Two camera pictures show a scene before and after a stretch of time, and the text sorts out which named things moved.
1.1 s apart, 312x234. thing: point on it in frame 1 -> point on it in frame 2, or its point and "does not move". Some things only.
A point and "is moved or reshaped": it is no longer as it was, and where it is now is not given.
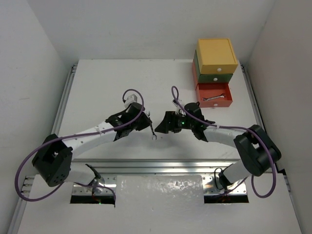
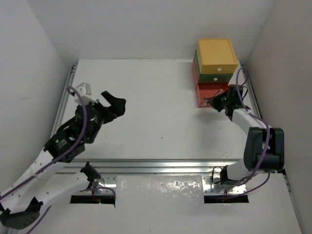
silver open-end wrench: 154,137 -> 205,103
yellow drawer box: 216,56 does not move
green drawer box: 209,78 does not move
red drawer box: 212,95 does not move
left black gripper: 144,120 -> 104,111
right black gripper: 165,126 -> 214,100
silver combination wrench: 222,95 is moved or reshaped
